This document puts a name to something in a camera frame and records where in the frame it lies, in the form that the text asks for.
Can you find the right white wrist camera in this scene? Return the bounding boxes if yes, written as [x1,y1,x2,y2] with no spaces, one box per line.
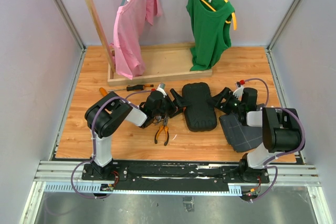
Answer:
[233,80,245,99]

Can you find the small orange screwdriver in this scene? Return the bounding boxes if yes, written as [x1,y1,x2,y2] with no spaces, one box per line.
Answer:
[99,87,108,97]

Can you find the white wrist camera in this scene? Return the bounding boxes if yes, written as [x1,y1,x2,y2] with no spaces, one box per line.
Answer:
[233,80,245,99]
[151,83,167,98]

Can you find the pink t-shirt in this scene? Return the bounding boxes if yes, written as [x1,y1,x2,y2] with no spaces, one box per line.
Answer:
[113,0,163,80]

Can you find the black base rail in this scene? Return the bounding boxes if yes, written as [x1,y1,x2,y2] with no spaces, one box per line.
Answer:
[81,160,270,192]

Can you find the grey folded cloth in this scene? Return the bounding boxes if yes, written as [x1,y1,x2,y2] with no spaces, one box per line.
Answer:
[219,106,263,153]

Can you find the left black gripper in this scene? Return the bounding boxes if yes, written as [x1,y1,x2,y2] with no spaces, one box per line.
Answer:
[153,89,192,119]

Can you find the wooden clothes rack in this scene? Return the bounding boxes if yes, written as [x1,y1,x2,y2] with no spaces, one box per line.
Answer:
[85,0,213,87]

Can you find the black plastic tool case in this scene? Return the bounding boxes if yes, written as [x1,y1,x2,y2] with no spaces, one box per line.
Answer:
[182,82,217,132]

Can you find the orange handled pliers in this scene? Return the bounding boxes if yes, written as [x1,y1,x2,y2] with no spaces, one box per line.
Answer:
[154,115,170,146]

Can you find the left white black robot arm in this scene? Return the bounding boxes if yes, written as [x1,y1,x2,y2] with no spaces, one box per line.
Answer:
[85,87,191,180]

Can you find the green tank top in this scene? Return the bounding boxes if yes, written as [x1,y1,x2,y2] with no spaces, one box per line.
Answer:
[186,0,235,71]

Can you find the black orange screwdriver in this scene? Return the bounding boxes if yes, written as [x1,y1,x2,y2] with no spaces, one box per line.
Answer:
[109,84,154,92]

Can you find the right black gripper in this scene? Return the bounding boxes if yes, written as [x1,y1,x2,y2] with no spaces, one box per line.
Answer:
[207,88,244,115]

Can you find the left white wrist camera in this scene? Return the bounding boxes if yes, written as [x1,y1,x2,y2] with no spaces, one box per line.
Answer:
[151,83,167,98]

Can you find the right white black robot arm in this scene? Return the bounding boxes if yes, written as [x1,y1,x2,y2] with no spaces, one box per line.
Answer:
[207,87,305,182]

